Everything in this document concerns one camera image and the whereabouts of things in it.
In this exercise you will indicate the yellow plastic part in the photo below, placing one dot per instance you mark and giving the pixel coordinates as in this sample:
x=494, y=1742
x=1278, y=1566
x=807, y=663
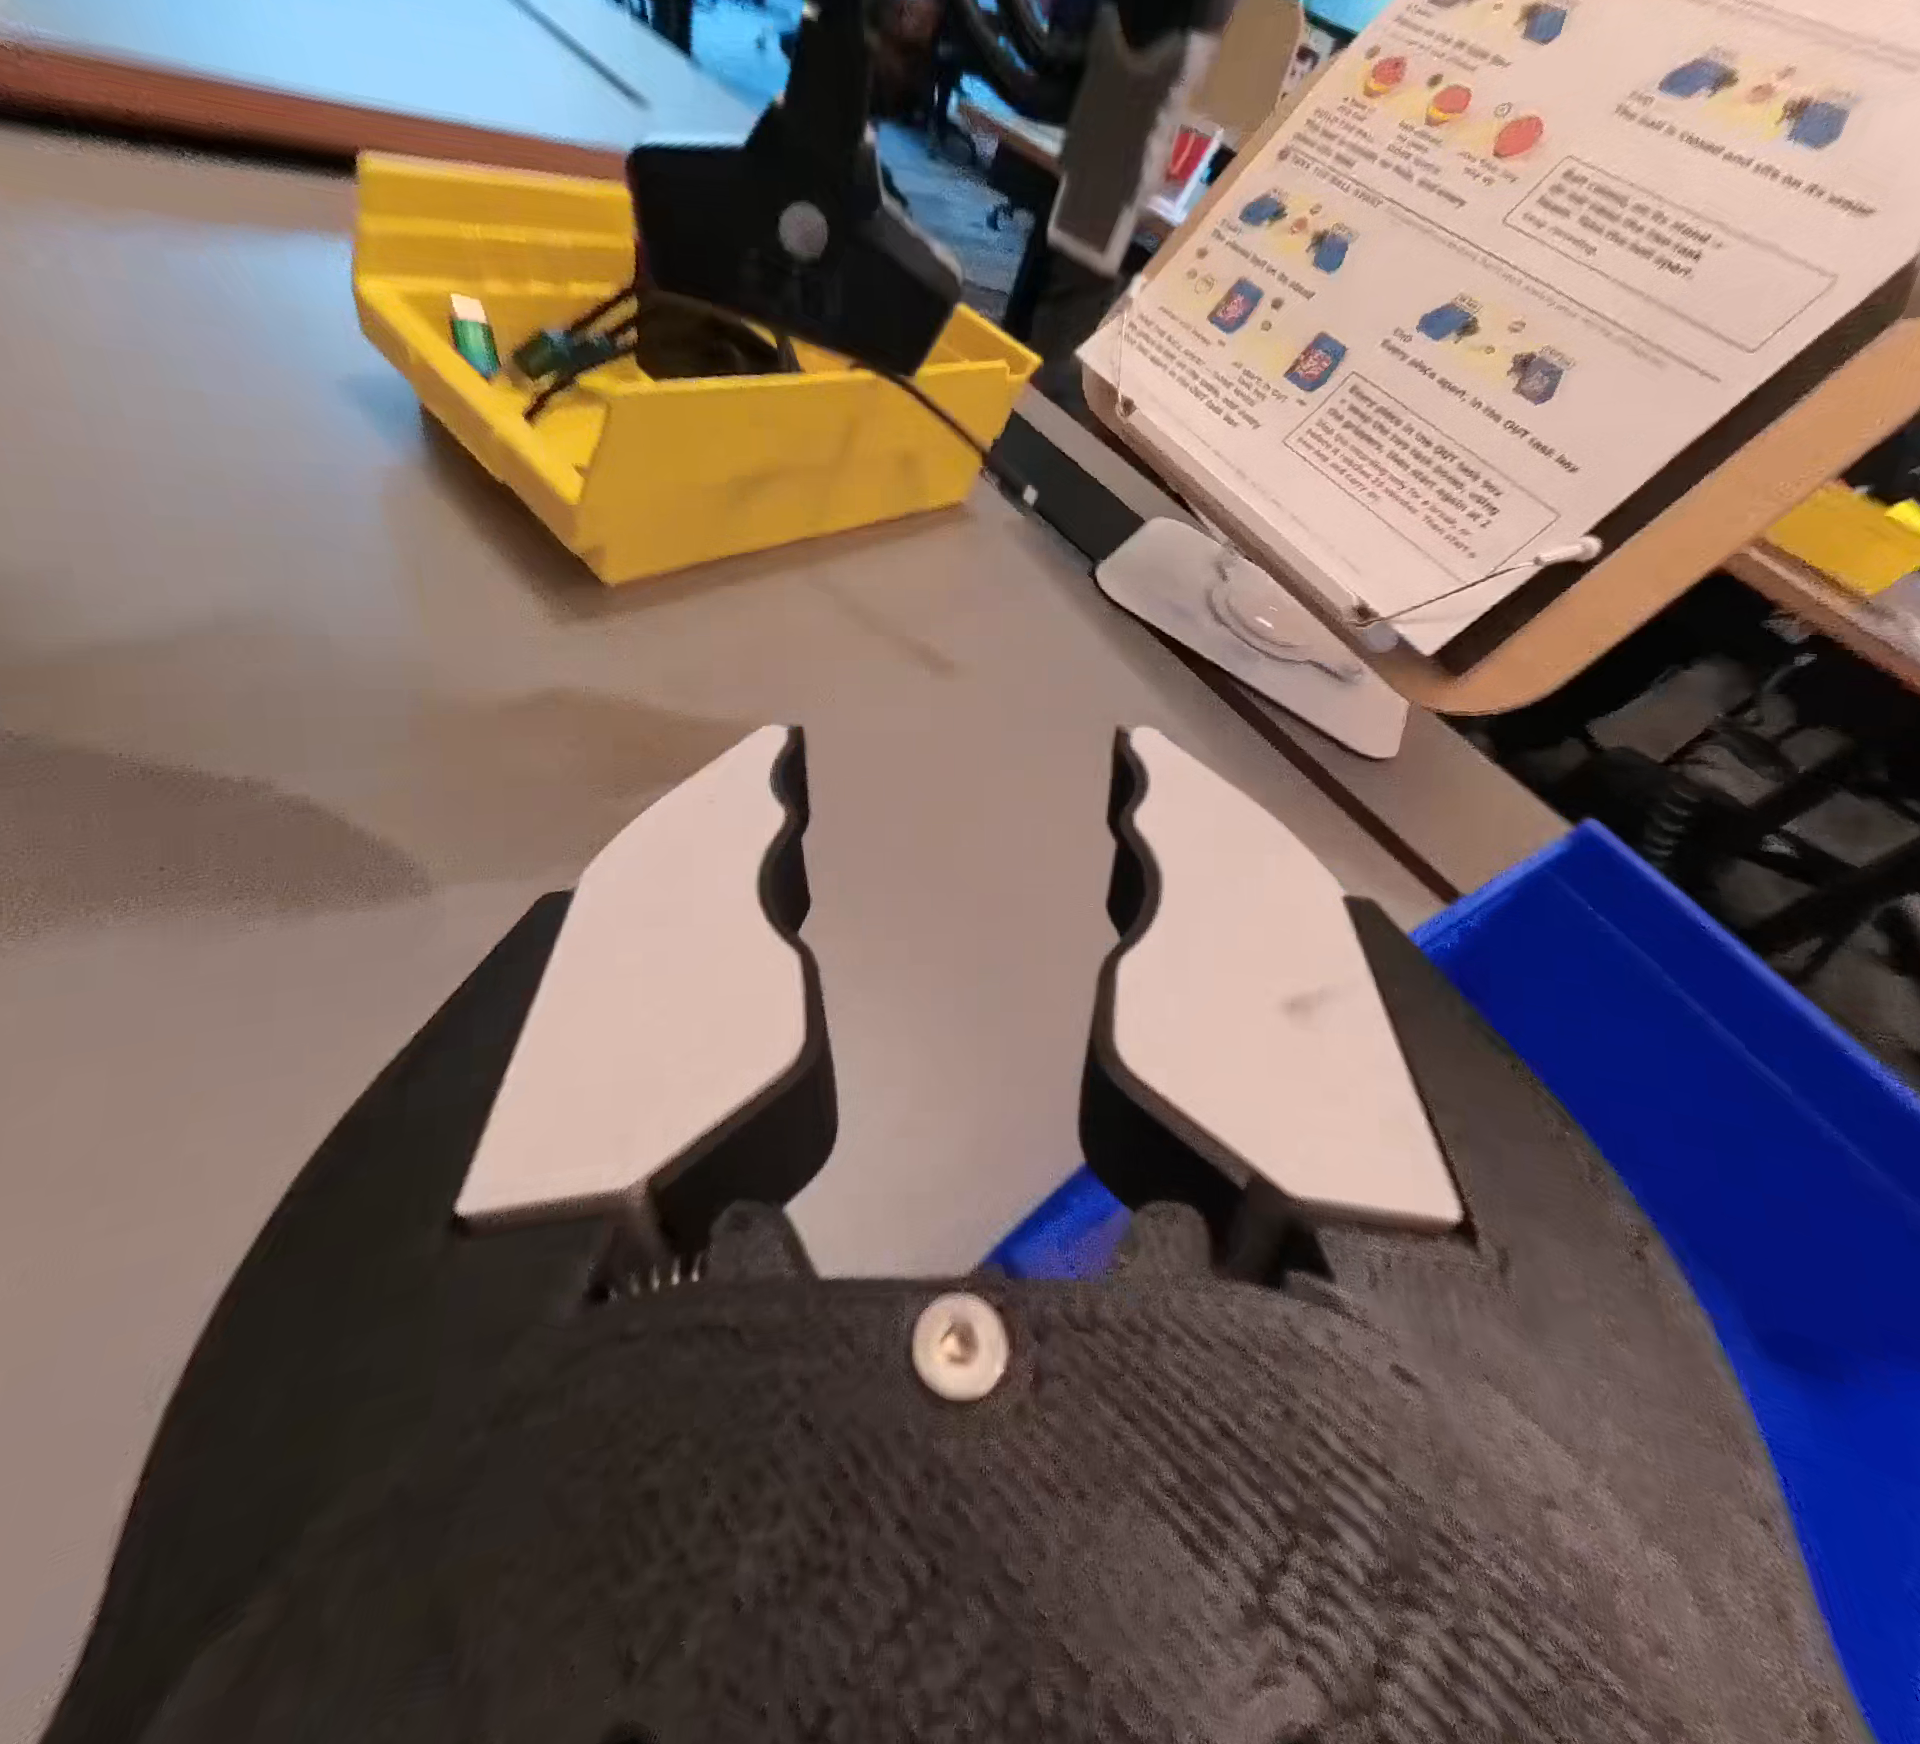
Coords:
x=1842, y=543

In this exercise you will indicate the grey desk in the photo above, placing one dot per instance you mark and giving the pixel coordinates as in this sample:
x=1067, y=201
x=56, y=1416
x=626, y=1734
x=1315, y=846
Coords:
x=296, y=722

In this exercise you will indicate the black tape roll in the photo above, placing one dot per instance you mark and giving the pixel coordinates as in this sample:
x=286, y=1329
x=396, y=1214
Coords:
x=706, y=345

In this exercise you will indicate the green and white usb stick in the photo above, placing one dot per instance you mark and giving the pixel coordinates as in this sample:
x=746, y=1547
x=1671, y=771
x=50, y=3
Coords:
x=473, y=338

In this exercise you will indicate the yellow plastic bin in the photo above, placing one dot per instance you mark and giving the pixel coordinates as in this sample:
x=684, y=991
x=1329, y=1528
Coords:
x=750, y=468

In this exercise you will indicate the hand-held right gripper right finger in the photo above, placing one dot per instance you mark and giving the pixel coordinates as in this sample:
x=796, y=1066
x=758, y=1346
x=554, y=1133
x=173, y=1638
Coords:
x=1274, y=1011

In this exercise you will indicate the cardboard divider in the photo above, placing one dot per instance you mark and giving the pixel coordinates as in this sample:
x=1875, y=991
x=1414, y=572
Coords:
x=1250, y=64

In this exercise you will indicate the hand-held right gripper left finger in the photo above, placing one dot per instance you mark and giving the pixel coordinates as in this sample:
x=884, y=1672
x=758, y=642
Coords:
x=659, y=996

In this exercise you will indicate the grey and black device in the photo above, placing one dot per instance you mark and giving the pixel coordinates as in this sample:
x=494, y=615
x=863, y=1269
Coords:
x=1119, y=141

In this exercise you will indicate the printed instruction sheet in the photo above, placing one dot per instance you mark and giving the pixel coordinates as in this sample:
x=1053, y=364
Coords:
x=1573, y=201

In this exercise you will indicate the blue plastic bin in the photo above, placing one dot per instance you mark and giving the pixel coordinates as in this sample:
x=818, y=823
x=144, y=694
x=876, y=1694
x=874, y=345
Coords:
x=1726, y=1097

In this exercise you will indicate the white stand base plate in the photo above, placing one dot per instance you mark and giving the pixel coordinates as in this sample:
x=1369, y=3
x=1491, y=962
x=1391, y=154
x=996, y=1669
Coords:
x=1174, y=575

